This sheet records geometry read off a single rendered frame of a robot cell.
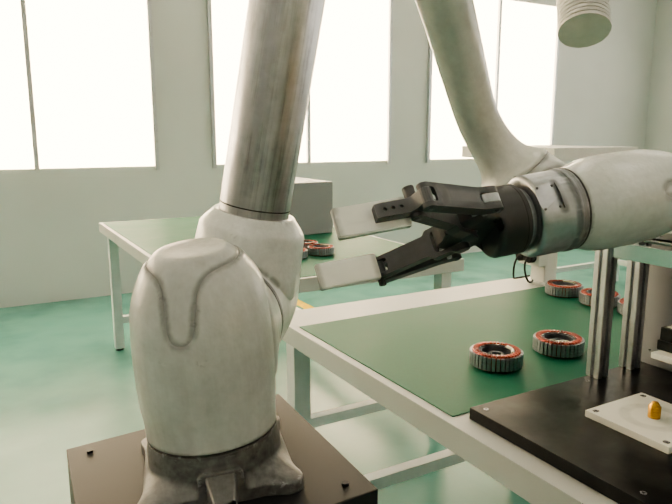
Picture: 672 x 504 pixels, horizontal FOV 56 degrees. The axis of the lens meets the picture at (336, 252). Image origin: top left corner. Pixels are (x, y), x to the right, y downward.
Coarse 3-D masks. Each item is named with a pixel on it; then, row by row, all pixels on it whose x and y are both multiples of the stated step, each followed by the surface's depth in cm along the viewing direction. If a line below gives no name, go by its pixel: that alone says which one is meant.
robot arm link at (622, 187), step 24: (576, 168) 67; (600, 168) 66; (624, 168) 66; (648, 168) 66; (600, 192) 65; (624, 192) 65; (648, 192) 65; (600, 216) 65; (624, 216) 65; (648, 216) 66; (600, 240) 67; (624, 240) 67
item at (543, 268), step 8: (464, 152) 198; (552, 152) 168; (560, 152) 168; (568, 152) 170; (576, 152) 171; (584, 152) 173; (592, 152) 174; (600, 152) 176; (608, 152) 178; (568, 160) 170; (520, 256) 208; (544, 256) 206; (552, 256) 210; (528, 264) 209; (536, 264) 206; (544, 264) 206; (552, 264) 210; (536, 272) 212; (544, 272) 209; (552, 272) 211; (528, 280) 206; (536, 280) 212; (544, 280) 210
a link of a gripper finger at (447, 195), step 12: (432, 192) 57; (444, 192) 57; (456, 192) 58; (468, 192) 59; (480, 192) 60; (492, 192) 60; (432, 204) 55; (444, 204) 56; (456, 204) 57; (468, 204) 58; (480, 204) 59; (492, 204) 60
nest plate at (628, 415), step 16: (624, 400) 110; (640, 400) 110; (656, 400) 110; (592, 416) 105; (608, 416) 104; (624, 416) 104; (640, 416) 104; (624, 432) 100; (640, 432) 98; (656, 432) 98; (656, 448) 96
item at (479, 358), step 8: (480, 344) 138; (488, 344) 139; (496, 344) 139; (504, 344) 138; (472, 352) 134; (480, 352) 133; (488, 352) 136; (496, 352) 137; (504, 352) 138; (512, 352) 134; (520, 352) 134; (472, 360) 134; (480, 360) 132; (488, 360) 131; (496, 360) 131; (504, 360) 130; (512, 360) 130; (520, 360) 132; (480, 368) 132; (488, 368) 131; (496, 368) 130; (504, 368) 130; (512, 368) 131; (520, 368) 132
